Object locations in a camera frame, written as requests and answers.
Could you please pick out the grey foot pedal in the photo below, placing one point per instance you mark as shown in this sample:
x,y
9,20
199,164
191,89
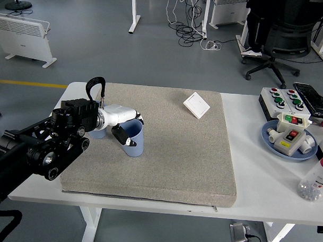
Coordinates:
x,y
238,232

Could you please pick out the blue round plate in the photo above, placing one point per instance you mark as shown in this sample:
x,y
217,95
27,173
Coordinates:
x,y
266,144

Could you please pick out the white red-green push-button switch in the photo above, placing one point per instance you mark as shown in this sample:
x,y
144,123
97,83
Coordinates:
x,y
283,125

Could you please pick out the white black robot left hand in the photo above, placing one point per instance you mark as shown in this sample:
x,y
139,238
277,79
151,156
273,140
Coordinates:
x,y
119,114

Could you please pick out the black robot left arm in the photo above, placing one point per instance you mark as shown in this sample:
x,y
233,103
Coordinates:
x,y
71,115

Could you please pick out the black plastic bag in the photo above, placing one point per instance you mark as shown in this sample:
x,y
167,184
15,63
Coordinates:
x,y
314,99

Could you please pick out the grey-brown fabric mat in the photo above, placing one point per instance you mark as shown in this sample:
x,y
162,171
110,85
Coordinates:
x,y
163,153

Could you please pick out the white desk leg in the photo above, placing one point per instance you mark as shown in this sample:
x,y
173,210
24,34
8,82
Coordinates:
x,y
133,19
241,40
205,16

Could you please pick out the white desk frame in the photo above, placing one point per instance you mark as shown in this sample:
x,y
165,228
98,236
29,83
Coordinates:
x,y
316,45

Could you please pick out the large white panel heater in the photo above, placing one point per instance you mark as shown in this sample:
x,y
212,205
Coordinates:
x,y
21,41

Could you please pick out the white table leg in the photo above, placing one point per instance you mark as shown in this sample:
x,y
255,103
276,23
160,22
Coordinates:
x,y
90,224
277,236

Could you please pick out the white switch box yellow label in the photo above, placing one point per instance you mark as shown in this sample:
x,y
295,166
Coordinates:
x,y
285,146

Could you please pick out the white pipe fitting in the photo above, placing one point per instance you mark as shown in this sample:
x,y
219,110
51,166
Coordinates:
x,y
272,135
308,144

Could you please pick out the white three-button control box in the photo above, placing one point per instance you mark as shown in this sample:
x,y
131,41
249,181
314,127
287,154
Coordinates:
x,y
271,103

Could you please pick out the black office chair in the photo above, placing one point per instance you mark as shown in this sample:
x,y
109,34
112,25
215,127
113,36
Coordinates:
x,y
291,38

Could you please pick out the white wall switch plate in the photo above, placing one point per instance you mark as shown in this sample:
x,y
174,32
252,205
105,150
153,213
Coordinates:
x,y
196,105

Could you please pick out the clear bottle red cap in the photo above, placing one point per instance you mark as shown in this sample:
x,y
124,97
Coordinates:
x,y
314,182

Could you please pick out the blue ribbed plastic cup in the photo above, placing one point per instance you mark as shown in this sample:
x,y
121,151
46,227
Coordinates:
x,y
135,150
97,134

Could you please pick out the white four-button control box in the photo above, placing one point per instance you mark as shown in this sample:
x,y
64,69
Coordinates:
x,y
303,111

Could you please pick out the person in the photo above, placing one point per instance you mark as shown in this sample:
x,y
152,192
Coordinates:
x,y
253,28

